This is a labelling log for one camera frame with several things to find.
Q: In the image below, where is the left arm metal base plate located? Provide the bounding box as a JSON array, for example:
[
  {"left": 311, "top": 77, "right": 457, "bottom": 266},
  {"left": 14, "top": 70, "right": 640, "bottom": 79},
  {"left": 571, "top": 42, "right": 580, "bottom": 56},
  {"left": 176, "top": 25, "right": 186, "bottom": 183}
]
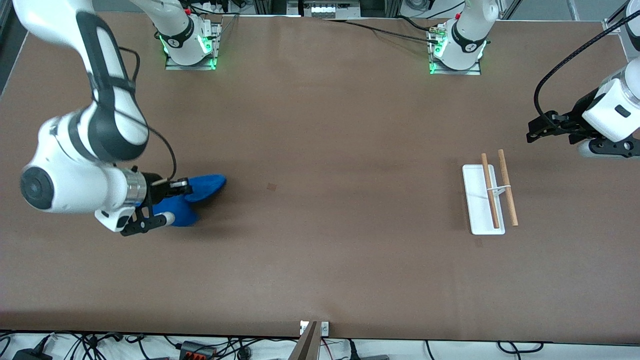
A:
[{"left": 429, "top": 25, "right": 483, "bottom": 76}]

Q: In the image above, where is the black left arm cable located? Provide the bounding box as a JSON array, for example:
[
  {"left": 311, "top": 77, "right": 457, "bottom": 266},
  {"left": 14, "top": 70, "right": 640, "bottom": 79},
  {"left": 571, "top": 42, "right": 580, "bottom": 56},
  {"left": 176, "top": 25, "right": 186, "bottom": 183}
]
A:
[{"left": 533, "top": 22, "right": 640, "bottom": 126}]

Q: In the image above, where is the black power brick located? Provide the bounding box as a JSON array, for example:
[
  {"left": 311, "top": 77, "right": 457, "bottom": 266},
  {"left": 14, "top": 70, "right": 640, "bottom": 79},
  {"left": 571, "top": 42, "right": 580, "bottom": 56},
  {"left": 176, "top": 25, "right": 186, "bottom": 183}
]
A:
[{"left": 12, "top": 347, "right": 53, "bottom": 360}]

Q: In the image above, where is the red floor wire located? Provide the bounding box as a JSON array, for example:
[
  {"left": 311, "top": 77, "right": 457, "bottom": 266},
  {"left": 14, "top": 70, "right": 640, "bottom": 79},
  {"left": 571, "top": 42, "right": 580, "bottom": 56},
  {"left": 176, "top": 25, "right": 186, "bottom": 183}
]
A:
[{"left": 320, "top": 337, "right": 351, "bottom": 358}]

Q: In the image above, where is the blue cloth towel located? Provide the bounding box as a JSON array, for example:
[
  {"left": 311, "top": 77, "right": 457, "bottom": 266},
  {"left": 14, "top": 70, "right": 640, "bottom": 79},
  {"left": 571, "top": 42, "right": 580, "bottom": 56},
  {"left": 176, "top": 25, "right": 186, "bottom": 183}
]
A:
[{"left": 150, "top": 173, "right": 227, "bottom": 228}]

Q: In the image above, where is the small metal bracket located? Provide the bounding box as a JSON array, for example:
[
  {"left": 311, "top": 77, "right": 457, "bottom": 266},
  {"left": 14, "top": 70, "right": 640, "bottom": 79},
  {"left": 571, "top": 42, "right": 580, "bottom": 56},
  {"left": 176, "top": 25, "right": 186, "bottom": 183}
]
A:
[{"left": 300, "top": 321, "right": 330, "bottom": 337}]

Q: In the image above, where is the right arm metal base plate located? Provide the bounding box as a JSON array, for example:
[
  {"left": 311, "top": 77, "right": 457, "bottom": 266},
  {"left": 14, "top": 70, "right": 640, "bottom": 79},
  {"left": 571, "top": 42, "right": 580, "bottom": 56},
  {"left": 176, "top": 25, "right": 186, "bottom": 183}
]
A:
[{"left": 165, "top": 22, "right": 222, "bottom": 71}]

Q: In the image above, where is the black orange power adapter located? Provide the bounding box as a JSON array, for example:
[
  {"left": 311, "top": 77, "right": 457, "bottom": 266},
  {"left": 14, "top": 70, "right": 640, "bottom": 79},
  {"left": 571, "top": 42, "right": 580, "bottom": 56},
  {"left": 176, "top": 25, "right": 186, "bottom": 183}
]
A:
[{"left": 179, "top": 341, "right": 217, "bottom": 360}]

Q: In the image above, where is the long black table cable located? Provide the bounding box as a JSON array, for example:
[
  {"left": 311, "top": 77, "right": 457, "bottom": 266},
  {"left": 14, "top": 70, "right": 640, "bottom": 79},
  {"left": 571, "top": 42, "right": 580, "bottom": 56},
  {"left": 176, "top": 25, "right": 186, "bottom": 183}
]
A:
[{"left": 322, "top": 19, "right": 442, "bottom": 45}]

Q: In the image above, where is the white rack with wooden rods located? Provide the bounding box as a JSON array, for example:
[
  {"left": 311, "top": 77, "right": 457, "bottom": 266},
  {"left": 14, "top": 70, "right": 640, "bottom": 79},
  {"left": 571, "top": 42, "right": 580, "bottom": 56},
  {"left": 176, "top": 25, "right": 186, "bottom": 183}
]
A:
[{"left": 461, "top": 149, "right": 519, "bottom": 236}]

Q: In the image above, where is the grey power strip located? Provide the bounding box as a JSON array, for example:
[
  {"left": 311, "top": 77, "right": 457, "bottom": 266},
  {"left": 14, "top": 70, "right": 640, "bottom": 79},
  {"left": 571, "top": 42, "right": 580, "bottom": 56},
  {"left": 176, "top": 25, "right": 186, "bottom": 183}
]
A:
[{"left": 302, "top": 2, "right": 362, "bottom": 20}]

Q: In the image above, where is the black looped floor cable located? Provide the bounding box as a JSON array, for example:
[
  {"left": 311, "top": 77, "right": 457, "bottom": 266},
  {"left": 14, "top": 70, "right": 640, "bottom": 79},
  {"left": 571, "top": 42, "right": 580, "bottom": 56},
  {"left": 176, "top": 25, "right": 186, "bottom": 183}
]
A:
[{"left": 497, "top": 341, "right": 545, "bottom": 356}]

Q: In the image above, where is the wooden post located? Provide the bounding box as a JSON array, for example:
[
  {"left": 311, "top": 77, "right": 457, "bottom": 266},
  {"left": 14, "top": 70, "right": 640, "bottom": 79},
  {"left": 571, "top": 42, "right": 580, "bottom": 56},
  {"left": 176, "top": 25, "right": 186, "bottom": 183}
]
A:
[{"left": 289, "top": 321, "right": 319, "bottom": 360}]

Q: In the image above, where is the short black table cable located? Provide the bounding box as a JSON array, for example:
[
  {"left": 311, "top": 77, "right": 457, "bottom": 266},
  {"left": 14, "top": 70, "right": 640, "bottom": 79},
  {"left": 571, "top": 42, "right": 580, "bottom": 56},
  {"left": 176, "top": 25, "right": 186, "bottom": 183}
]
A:
[{"left": 397, "top": 15, "right": 436, "bottom": 32}]

